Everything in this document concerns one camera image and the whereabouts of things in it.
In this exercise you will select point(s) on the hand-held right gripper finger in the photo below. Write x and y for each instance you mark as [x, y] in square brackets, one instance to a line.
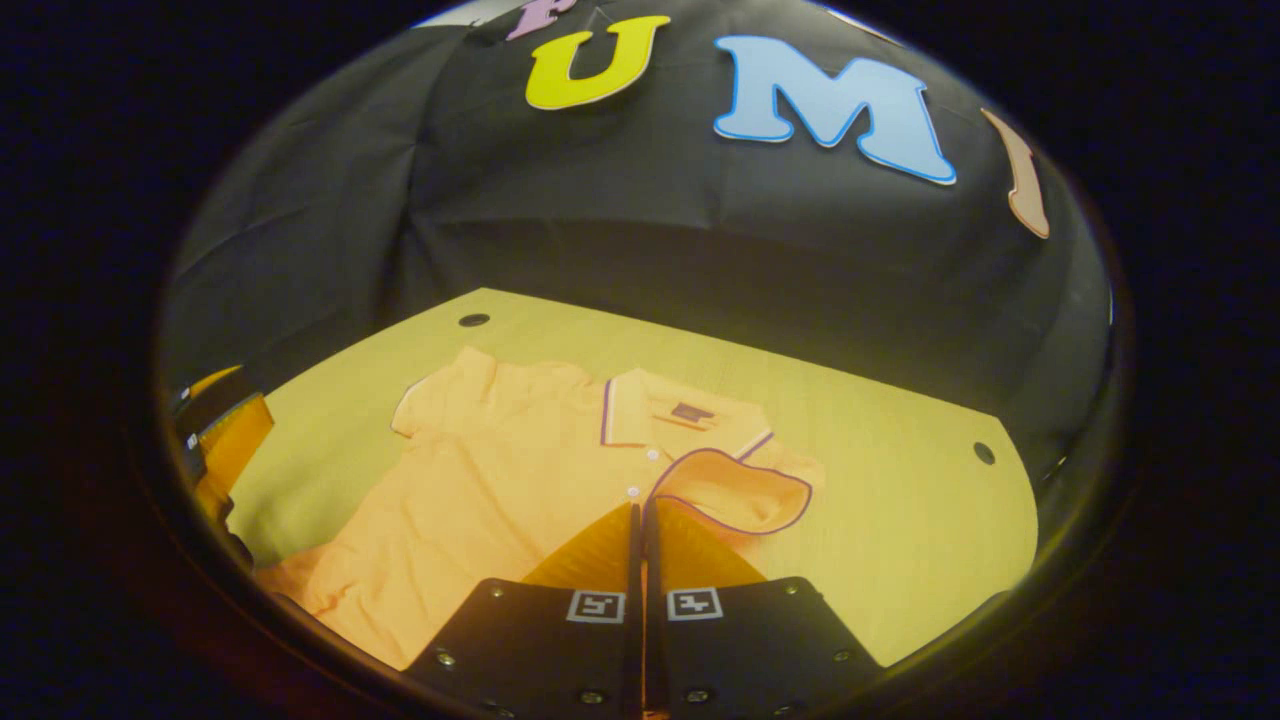
[634, 600]
[651, 600]

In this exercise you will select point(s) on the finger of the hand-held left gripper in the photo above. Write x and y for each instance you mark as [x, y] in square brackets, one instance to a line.
[235, 445]
[215, 405]

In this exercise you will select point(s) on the orange T-shirt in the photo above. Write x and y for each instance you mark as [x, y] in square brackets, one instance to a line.
[500, 480]

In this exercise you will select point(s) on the round black table grommet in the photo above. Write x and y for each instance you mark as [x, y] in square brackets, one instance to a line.
[984, 452]
[474, 320]

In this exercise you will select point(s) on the black backdrop cloth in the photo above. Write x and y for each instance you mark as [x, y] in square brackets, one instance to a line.
[600, 230]

